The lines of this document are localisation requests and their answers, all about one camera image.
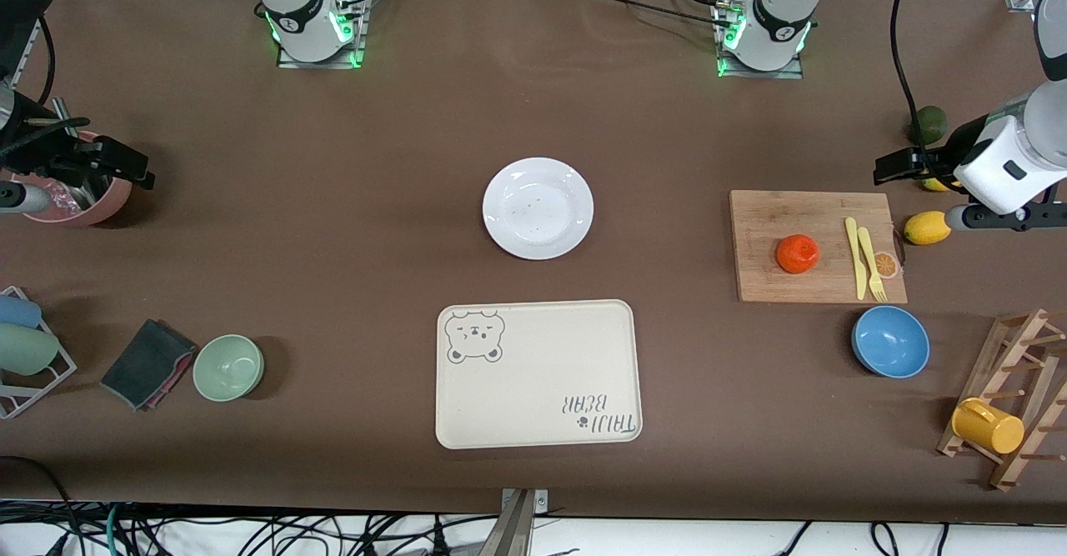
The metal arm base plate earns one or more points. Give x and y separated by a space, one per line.
317 64
763 75

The orange slice toy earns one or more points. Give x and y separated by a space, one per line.
889 267

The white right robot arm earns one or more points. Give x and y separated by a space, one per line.
292 6

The dark green avocado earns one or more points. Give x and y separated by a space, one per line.
929 124

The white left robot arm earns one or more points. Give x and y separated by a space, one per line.
775 14

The blue bowl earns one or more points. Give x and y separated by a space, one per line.
890 342

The pale green bowl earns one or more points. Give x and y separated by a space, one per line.
227 368

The bamboo cutting board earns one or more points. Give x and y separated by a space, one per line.
767 214

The dark grey cloth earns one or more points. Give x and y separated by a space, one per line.
142 360

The yellow plastic fork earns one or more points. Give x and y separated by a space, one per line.
870 260

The aluminium table edge rail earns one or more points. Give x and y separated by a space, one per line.
32 39

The pink cloth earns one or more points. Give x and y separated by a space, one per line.
177 374

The white round plate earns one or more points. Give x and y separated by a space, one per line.
538 206

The pale blue cup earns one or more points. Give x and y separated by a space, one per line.
17 312

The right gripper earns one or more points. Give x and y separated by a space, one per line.
52 157

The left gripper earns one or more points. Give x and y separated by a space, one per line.
959 144

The yellow mug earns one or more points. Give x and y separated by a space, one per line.
988 427

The pink bowl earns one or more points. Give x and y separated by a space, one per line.
107 204

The pale green cup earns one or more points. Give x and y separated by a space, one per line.
25 349

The yellow lemon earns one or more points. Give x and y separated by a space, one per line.
938 184
928 227

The small metal table bracket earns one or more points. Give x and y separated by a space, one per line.
540 502

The wooden cup rack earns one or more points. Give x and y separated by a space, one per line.
1000 356

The beige bear print tray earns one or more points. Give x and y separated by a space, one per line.
538 381

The orange tangerine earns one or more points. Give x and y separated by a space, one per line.
797 254

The yellow plastic knife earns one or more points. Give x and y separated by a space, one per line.
854 247

